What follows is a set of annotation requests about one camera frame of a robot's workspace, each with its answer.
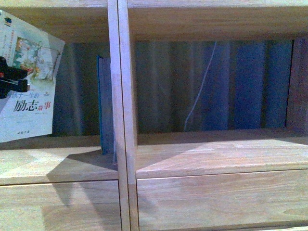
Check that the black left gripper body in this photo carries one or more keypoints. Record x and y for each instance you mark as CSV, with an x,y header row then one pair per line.
x,y
11,79

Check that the white paperback story book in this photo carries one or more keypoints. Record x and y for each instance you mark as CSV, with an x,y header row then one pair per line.
x,y
28,113

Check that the wooden bookshelf left unit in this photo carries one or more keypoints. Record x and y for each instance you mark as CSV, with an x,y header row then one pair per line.
x,y
73,159

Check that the wooden bookshelf unit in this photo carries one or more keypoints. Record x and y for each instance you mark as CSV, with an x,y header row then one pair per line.
x,y
202,153
73,159

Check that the colourful green cartoon book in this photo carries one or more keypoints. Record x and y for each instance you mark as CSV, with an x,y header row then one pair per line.
x,y
105,105

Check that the upper left wooden drawer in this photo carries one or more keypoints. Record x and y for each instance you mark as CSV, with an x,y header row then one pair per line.
x,y
76,206

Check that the wooden drawer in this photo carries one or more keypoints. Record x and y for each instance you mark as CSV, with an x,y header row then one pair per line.
x,y
244,200
76,206

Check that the dark blue curtain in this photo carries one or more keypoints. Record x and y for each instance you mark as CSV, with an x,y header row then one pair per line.
x,y
181,86

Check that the upper right wooden drawer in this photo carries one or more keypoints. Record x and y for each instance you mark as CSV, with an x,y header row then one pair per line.
x,y
244,200

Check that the wooden bookshelf right unit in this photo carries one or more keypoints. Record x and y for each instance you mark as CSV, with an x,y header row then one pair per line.
x,y
202,153

